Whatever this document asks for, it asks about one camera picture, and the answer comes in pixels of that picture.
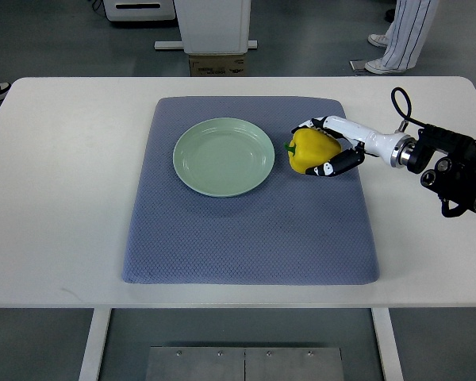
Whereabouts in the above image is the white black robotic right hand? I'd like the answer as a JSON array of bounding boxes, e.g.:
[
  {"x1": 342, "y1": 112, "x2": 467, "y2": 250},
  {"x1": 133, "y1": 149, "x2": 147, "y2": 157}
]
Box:
[{"x1": 292, "y1": 116, "x2": 416, "y2": 177}]

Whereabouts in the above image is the yellow bell pepper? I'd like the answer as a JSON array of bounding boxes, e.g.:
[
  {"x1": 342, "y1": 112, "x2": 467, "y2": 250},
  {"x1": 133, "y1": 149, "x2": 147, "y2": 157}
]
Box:
[{"x1": 284, "y1": 128, "x2": 342, "y2": 175}]

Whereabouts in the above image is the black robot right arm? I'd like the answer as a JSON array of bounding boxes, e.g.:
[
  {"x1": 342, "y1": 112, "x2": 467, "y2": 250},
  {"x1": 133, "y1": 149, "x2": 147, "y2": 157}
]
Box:
[{"x1": 390, "y1": 87, "x2": 476, "y2": 217}]

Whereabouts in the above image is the light green plate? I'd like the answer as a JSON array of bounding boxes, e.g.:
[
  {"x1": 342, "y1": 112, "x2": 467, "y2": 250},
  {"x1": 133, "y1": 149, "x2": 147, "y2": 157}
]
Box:
[{"x1": 173, "y1": 117, "x2": 275, "y2": 198}]

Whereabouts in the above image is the person in striped trousers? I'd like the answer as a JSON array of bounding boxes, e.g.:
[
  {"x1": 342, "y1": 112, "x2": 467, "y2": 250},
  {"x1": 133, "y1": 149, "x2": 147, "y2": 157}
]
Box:
[{"x1": 364, "y1": 0, "x2": 439, "y2": 75}]

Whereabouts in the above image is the blue quilted mat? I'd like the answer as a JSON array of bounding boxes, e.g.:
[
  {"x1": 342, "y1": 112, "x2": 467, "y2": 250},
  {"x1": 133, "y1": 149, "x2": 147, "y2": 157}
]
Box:
[{"x1": 122, "y1": 96, "x2": 379, "y2": 285}]

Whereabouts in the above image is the white table leg right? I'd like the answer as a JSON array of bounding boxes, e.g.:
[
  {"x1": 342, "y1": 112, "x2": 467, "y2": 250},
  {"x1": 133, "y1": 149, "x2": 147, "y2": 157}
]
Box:
[{"x1": 371, "y1": 308, "x2": 404, "y2": 381}]

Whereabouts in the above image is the white table leg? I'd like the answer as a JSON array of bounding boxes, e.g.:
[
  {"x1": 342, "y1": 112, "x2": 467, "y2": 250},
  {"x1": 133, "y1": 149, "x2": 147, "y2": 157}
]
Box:
[
  {"x1": 79, "y1": 307, "x2": 111, "y2": 381},
  {"x1": 371, "y1": 308, "x2": 404, "y2": 381}
]

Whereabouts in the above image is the cardboard box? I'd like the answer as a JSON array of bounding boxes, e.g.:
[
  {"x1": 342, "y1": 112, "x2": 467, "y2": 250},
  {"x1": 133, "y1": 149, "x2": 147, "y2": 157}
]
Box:
[{"x1": 189, "y1": 54, "x2": 248, "y2": 77}]

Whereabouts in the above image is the white appliance with slot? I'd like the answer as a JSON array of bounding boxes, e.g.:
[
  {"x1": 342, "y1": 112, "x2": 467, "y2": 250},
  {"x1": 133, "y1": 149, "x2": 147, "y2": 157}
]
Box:
[{"x1": 102, "y1": 0, "x2": 176, "y2": 22}]

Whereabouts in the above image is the white table leg left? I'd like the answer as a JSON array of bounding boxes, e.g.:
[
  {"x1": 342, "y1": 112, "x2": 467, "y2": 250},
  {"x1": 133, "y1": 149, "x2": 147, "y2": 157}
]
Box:
[{"x1": 79, "y1": 307, "x2": 111, "y2": 381}]

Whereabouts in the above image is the white pedestal machine base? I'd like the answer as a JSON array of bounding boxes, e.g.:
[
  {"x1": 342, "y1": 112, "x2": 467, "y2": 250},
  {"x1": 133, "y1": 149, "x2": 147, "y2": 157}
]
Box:
[{"x1": 154, "y1": 0, "x2": 258, "y2": 55}]

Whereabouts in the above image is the grey metal base plate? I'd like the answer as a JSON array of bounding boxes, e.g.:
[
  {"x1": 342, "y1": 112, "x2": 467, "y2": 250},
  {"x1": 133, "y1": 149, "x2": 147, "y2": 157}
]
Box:
[{"x1": 146, "y1": 347, "x2": 344, "y2": 380}]

